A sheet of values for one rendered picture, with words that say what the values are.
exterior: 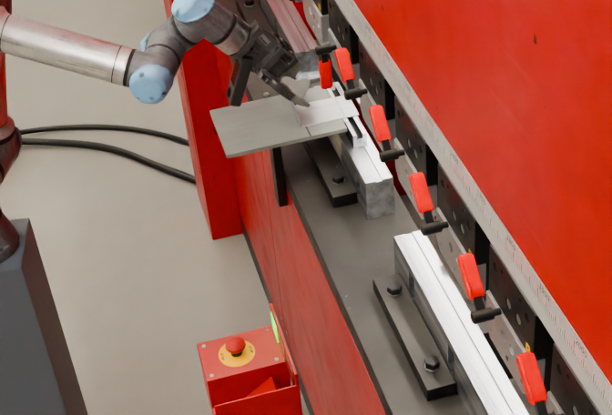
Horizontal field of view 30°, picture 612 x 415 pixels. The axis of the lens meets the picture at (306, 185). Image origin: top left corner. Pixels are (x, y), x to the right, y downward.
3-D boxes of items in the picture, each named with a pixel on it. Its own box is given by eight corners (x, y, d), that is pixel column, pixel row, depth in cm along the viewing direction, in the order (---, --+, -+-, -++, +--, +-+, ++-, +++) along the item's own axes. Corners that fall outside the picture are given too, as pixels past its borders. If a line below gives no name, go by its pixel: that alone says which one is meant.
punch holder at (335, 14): (330, 62, 226) (324, -12, 216) (370, 54, 227) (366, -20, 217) (352, 100, 214) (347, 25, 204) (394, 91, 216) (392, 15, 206)
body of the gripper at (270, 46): (301, 63, 230) (260, 31, 223) (272, 92, 233) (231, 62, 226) (291, 45, 236) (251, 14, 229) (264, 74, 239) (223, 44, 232)
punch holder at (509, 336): (484, 328, 164) (486, 243, 154) (538, 315, 165) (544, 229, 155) (527, 403, 152) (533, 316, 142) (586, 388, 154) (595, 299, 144)
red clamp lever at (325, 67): (318, 87, 223) (314, 45, 217) (338, 83, 224) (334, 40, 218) (321, 92, 222) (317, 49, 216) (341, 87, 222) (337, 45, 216)
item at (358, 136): (327, 99, 253) (326, 88, 251) (340, 96, 253) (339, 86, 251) (353, 147, 237) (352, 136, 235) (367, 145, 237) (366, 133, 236)
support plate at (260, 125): (209, 114, 248) (209, 110, 247) (323, 88, 252) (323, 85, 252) (227, 158, 234) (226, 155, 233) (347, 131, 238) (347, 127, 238)
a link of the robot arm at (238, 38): (215, 51, 223) (207, 32, 230) (231, 63, 226) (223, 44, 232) (239, 24, 221) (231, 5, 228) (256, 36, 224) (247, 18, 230)
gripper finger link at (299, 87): (326, 95, 234) (293, 67, 231) (306, 115, 235) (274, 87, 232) (324, 89, 237) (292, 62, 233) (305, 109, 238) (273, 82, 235)
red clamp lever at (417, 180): (407, 174, 171) (424, 235, 169) (433, 167, 172) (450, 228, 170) (404, 177, 173) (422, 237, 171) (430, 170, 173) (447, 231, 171)
